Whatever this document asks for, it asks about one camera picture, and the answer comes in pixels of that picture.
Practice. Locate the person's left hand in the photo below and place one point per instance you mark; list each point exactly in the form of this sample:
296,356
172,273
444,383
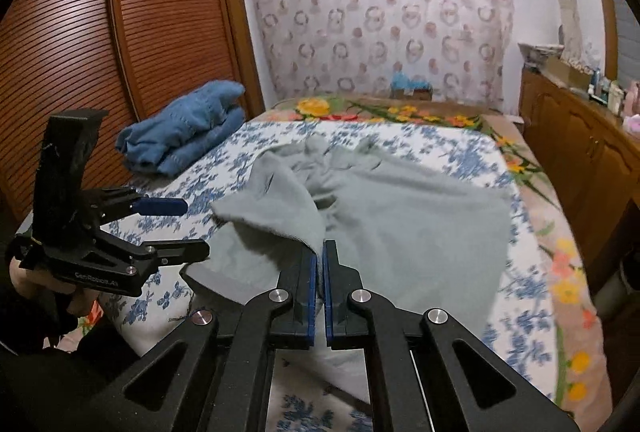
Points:
82,303

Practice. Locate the wooden sideboard cabinet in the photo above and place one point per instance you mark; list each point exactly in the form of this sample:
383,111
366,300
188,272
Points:
575,136

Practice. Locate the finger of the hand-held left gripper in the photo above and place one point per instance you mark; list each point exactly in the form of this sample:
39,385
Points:
162,207
185,251

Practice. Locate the grey round container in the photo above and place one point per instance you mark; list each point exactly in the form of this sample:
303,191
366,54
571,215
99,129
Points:
620,289

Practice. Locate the open cardboard box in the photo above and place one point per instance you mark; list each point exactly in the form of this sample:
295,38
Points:
570,72

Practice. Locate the grey-green shirt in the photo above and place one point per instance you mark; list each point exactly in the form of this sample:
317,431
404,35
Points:
400,232

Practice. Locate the stack of papers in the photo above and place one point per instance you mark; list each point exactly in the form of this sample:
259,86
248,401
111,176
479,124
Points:
540,51

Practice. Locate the blue floral bed sheet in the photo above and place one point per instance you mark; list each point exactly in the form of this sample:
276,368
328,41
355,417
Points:
465,161

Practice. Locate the pink item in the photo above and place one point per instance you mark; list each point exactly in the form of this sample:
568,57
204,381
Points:
634,119

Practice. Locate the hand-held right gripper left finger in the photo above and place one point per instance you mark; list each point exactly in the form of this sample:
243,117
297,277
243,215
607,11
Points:
312,292

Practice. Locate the small cardboard box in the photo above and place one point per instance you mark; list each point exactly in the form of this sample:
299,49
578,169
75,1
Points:
412,94

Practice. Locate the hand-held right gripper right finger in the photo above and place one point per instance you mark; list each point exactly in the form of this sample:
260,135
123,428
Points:
329,292

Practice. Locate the brown slatted wooden wardrobe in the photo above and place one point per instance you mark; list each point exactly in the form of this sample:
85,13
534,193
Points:
75,36

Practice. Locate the blue pants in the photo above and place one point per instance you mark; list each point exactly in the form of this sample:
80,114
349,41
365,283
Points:
190,126

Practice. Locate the wooden window frame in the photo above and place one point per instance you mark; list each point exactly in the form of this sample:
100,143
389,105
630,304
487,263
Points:
607,21

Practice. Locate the group of small bottles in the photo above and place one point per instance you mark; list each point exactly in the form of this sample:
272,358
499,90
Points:
605,89

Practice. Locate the blue plastic bag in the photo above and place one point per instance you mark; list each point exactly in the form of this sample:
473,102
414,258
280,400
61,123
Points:
402,79

